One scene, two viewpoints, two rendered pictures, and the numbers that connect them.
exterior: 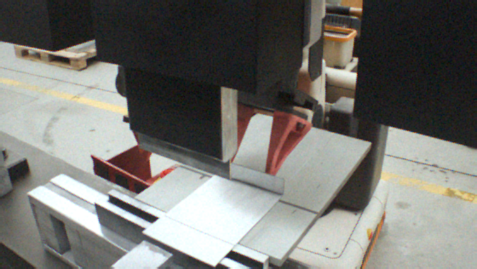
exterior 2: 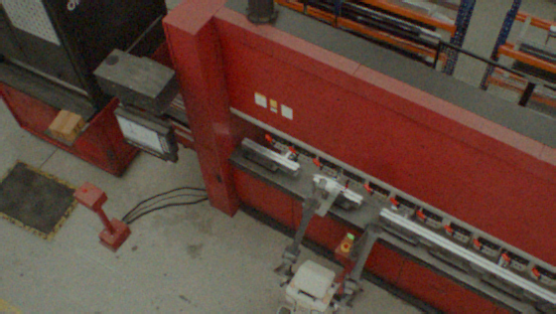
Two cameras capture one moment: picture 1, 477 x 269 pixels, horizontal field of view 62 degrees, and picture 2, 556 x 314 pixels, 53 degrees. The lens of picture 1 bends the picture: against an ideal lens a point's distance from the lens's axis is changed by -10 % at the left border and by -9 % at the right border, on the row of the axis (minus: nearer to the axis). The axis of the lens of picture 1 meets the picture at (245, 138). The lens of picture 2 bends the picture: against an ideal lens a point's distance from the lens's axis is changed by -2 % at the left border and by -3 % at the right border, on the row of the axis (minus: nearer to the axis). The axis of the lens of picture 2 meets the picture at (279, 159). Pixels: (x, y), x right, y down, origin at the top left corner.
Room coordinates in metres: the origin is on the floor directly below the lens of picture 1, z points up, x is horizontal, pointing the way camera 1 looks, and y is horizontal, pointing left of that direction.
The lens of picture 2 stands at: (2.57, -0.20, 4.68)
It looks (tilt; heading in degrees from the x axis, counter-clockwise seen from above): 56 degrees down; 183
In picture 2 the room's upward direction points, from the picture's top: 3 degrees counter-clockwise
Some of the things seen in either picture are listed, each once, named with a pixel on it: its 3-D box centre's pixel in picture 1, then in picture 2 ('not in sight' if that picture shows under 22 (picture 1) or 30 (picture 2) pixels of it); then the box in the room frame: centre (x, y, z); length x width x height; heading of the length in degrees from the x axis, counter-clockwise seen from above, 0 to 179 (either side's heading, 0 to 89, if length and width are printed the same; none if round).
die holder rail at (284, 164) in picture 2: not in sight; (269, 157); (0.03, -0.41, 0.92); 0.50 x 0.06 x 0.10; 58
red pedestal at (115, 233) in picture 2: not in sight; (102, 216); (0.27, -1.86, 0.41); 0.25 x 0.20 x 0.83; 148
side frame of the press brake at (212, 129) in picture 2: not in sight; (235, 101); (-0.34, -0.68, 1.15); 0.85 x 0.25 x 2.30; 148
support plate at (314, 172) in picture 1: (266, 171); (321, 198); (0.45, -0.02, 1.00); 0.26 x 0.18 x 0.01; 148
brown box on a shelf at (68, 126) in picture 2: not in sight; (65, 124); (-0.23, -2.09, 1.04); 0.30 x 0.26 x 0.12; 62
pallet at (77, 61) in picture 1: (72, 48); not in sight; (4.57, 1.94, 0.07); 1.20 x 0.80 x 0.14; 59
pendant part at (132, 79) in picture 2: not in sight; (147, 112); (0.05, -1.25, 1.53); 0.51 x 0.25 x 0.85; 63
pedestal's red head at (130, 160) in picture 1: (153, 190); (351, 251); (0.77, 0.20, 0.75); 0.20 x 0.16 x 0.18; 53
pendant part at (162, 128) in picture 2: not in sight; (149, 132); (0.14, -1.25, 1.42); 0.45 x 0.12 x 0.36; 63
